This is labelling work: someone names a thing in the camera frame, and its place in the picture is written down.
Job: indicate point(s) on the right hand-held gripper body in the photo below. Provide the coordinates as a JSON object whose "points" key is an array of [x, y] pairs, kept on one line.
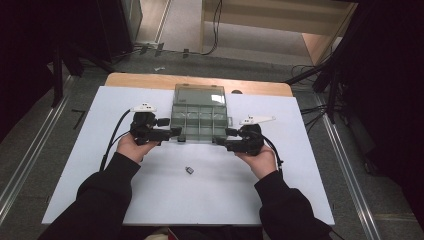
{"points": [[248, 140]]}

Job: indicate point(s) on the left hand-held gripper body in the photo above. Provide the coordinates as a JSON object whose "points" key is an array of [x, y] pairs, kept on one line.
{"points": [[146, 128]]}

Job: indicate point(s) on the grey transparent storage box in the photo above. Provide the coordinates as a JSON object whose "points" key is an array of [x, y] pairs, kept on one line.
{"points": [[200, 116]]}

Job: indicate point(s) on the small grey adapter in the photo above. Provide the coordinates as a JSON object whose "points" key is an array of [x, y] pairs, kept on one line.
{"points": [[189, 170]]}

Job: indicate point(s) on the person's left hand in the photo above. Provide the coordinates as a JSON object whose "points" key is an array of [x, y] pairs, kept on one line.
{"points": [[133, 148]]}

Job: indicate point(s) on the person's right hand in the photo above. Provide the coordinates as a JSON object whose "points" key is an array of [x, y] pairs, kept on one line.
{"points": [[261, 161]]}

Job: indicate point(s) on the black round table grommet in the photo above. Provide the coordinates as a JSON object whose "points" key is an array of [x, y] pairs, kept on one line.
{"points": [[237, 92]]}

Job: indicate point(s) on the wooden table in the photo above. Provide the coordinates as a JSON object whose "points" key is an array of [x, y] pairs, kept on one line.
{"points": [[140, 81]]}

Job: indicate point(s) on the white scrap on floor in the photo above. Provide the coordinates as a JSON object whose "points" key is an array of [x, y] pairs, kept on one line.
{"points": [[159, 69]]}

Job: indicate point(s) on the white table board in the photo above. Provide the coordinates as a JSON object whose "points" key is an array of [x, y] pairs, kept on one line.
{"points": [[200, 200]]}

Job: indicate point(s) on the black tripod stand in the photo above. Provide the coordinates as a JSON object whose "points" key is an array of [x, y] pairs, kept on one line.
{"points": [[328, 83]]}

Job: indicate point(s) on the black metal stand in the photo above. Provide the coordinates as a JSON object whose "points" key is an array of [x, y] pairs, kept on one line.
{"points": [[58, 76]]}

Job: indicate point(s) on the dark cabinet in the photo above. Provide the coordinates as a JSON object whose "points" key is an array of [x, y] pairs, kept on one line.
{"points": [[116, 26]]}

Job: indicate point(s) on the light wooden shelf unit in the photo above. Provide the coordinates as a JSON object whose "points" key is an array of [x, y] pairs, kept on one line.
{"points": [[266, 20]]}

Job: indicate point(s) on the metal floor rail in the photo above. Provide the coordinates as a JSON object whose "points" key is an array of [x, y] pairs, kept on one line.
{"points": [[350, 173], [30, 156]]}

